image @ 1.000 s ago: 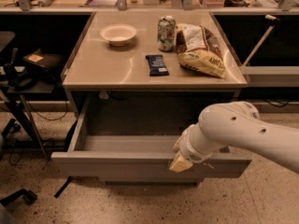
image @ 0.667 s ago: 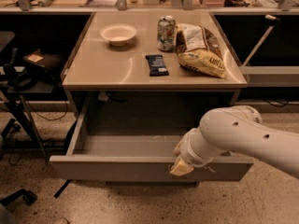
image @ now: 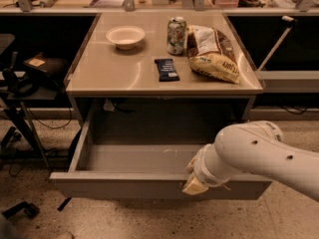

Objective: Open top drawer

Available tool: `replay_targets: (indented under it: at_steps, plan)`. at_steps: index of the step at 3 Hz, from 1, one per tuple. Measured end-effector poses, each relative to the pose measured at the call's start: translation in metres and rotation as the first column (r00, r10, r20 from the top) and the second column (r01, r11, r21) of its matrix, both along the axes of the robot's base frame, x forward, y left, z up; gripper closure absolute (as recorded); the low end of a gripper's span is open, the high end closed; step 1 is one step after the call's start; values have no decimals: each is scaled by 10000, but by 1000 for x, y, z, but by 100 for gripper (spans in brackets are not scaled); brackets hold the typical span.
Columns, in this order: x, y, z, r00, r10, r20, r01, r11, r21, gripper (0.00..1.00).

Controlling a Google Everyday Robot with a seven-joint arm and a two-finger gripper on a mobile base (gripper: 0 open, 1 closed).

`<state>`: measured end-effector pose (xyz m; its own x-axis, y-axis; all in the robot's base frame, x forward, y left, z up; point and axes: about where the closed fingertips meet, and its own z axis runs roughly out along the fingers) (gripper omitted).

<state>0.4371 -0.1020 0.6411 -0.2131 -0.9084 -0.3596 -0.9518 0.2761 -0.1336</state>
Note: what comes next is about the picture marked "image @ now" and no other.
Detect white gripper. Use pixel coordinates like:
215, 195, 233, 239
182, 143, 233, 195

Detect grey top drawer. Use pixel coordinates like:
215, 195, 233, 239
49, 98, 273, 201

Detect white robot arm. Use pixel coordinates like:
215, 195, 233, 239
182, 120, 319, 201

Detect grey drawer cabinet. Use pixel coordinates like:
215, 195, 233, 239
66, 10, 262, 127

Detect dark blue snack bar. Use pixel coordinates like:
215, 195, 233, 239
155, 59, 179, 82

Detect black backpack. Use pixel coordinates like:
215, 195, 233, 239
57, 129, 82, 212

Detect yellow brown chip bag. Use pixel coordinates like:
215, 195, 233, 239
186, 25, 239, 84

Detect green white soda can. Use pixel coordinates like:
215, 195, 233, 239
166, 16, 186, 55

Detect white paper bowl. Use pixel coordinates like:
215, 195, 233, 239
106, 26, 145, 50

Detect office chair base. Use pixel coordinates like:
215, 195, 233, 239
0, 126, 40, 219

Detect black bag with tag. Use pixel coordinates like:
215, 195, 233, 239
23, 53, 69, 82

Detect grey stick with cap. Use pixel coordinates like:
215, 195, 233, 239
257, 15, 296, 71

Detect black side table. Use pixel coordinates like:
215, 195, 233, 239
1, 82, 59, 167

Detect black headphones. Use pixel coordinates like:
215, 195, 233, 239
2, 52, 38, 97

